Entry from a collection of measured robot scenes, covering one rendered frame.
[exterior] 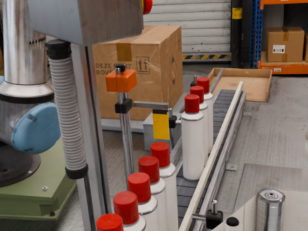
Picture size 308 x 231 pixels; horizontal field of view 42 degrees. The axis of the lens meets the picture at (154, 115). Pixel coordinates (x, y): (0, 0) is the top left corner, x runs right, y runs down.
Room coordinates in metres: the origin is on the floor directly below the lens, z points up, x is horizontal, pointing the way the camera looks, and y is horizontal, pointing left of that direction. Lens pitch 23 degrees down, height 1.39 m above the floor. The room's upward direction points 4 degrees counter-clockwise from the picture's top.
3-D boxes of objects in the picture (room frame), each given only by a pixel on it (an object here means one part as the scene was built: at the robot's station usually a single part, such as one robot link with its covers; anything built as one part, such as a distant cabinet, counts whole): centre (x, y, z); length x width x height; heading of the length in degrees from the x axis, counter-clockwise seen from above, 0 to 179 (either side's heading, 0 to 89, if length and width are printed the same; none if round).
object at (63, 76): (0.55, 0.12, 1.18); 0.04 x 0.04 x 0.21
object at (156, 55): (1.43, 0.04, 0.99); 0.30 x 0.24 x 0.27; 162
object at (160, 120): (0.68, -0.01, 1.09); 0.03 x 0.01 x 0.06; 70
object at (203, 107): (0.90, -0.10, 0.98); 0.05 x 0.05 x 0.20
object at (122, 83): (0.68, 0.03, 1.05); 0.10 x 0.04 x 0.33; 70
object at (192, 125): (0.84, -0.09, 0.98); 0.05 x 0.05 x 0.20
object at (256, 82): (1.61, -0.36, 0.85); 0.30 x 0.26 x 0.04; 160
